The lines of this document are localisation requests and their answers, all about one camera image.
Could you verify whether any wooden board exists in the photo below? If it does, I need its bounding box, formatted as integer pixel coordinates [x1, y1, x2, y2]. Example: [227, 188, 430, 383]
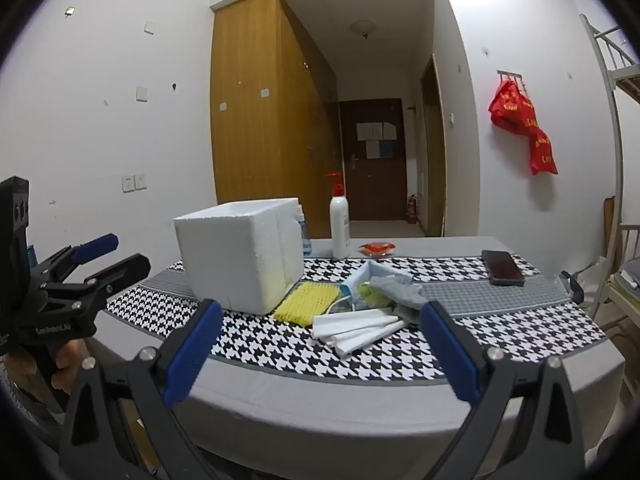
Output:
[602, 197, 617, 261]

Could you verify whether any bag of yellow-green packets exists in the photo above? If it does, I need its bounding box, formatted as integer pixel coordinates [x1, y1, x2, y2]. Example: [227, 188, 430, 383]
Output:
[356, 282, 396, 311]

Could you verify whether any grey face mask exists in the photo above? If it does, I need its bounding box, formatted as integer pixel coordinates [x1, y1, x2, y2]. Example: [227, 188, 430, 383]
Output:
[367, 276, 427, 323]

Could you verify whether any white pump bottle red top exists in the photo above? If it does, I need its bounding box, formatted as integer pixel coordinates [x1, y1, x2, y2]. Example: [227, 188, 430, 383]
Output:
[324, 172, 351, 260]

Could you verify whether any yellow foam net sleeve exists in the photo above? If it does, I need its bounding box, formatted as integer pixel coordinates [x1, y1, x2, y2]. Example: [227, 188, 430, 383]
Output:
[273, 282, 341, 329]

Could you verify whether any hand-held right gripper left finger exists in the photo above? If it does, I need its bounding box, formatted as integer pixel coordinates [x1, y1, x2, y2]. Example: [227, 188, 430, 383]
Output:
[59, 299, 236, 480]

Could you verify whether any person's left hand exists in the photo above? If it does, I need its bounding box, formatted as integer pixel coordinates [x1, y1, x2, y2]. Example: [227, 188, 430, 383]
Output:
[0, 337, 96, 401]

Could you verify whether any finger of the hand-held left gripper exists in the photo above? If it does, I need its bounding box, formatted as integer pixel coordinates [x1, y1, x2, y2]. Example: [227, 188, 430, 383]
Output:
[47, 253, 152, 311]
[32, 233, 119, 286]

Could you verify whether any red snack packet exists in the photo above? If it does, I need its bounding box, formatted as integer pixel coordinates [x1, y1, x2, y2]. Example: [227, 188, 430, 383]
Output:
[358, 241, 397, 258]

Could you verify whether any small clear spray bottle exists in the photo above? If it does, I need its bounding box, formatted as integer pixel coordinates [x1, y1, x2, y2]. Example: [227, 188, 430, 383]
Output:
[295, 205, 313, 256]

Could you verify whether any red printed bag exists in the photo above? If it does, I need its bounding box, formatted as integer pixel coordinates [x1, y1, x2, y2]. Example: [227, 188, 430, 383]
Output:
[525, 120, 559, 176]
[489, 78, 537, 133]

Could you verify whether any wooden side door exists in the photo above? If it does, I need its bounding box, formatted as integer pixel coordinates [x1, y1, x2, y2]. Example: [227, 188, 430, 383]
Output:
[420, 54, 447, 237]

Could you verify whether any white foam box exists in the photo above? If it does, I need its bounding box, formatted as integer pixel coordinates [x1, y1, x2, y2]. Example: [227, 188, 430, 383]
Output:
[173, 197, 305, 316]

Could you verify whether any dark brown entry door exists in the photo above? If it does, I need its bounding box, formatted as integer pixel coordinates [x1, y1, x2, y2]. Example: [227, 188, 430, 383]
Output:
[339, 98, 408, 222]

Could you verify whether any wooden wardrobe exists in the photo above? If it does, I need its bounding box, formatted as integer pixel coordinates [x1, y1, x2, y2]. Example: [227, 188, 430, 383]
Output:
[210, 0, 346, 241]

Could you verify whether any white metal bunk bed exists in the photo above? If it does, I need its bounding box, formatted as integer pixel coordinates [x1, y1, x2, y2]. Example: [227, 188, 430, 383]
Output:
[579, 12, 640, 321]

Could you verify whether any grey houndstooth tablecloth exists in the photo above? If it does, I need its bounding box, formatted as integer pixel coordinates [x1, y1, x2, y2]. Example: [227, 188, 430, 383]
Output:
[85, 235, 628, 466]

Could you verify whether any black smartphone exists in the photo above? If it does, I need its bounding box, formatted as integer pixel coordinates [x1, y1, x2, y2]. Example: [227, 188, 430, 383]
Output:
[481, 250, 526, 287]

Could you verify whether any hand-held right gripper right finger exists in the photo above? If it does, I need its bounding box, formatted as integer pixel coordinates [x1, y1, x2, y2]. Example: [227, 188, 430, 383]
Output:
[419, 301, 586, 480]

